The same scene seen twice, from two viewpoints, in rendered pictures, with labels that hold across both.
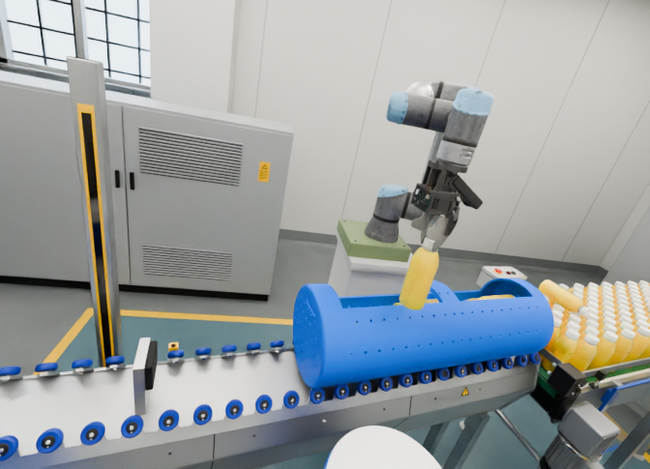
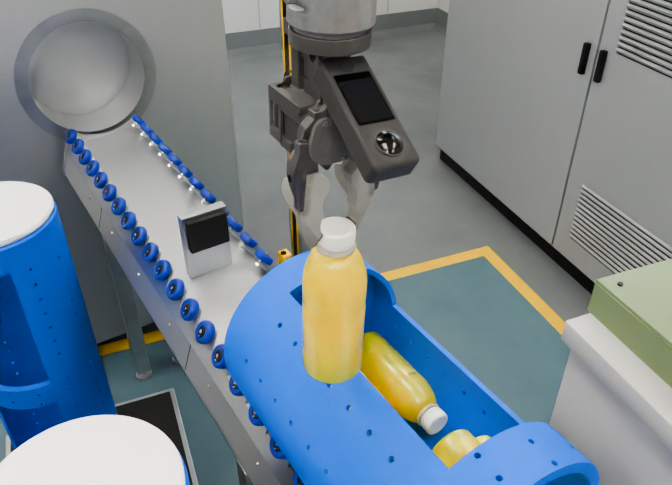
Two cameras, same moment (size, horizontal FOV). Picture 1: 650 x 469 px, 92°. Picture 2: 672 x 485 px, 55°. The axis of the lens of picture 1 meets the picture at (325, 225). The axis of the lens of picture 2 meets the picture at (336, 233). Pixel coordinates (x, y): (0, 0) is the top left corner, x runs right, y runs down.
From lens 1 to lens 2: 1.04 m
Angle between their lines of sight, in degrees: 70
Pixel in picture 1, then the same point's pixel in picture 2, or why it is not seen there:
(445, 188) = (311, 88)
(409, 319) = (344, 409)
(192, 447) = (179, 337)
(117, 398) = not seen: hidden behind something
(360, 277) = (586, 377)
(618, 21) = not seen: outside the picture
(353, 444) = (144, 439)
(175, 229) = (632, 179)
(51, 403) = not seen: hidden behind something
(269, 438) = (216, 408)
